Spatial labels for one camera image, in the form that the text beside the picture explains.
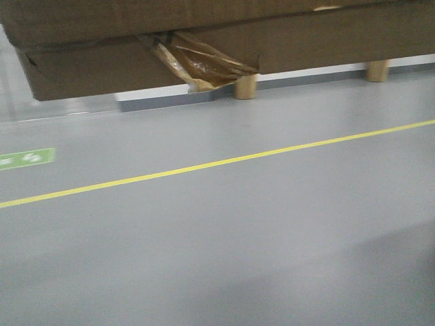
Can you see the brown cardboard carton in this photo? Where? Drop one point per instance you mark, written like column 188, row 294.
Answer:
column 71, row 49

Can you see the wooden furniture leg left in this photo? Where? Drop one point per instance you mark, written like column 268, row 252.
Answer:
column 245, row 87

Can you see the wooden furniture leg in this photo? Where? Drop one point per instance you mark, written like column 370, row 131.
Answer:
column 377, row 71
column 245, row 87

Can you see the wooden furniture leg right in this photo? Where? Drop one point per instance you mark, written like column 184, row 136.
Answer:
column 377, row 71

